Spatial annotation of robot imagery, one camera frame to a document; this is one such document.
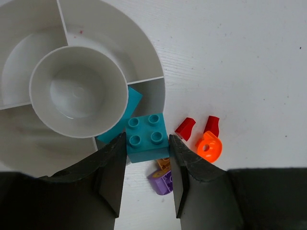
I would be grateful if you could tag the brown lego plate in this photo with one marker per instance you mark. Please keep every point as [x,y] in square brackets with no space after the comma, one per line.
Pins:
[163,163]

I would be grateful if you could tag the red small slope lego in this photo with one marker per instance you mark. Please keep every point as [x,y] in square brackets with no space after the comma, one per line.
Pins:
[185,128]

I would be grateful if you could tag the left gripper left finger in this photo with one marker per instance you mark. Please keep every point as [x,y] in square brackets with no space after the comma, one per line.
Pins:
[84,196]

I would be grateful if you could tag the teal square lego brick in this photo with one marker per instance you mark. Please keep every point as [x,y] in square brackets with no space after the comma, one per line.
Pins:
[146,138]

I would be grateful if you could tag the white divided round container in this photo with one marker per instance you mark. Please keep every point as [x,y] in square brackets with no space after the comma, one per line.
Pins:
[65,70]

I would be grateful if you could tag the purple butterfly lego brick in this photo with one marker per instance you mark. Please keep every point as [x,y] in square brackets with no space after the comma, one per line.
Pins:
[161,181]

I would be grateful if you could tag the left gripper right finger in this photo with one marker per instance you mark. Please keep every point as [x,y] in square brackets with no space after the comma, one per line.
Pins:
[209,198]

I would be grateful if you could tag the orange round lego rear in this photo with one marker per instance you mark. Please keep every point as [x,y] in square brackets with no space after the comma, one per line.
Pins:
[209,147]

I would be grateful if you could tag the teal lego piece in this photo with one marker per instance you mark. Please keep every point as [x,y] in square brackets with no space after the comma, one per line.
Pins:
[133,101]

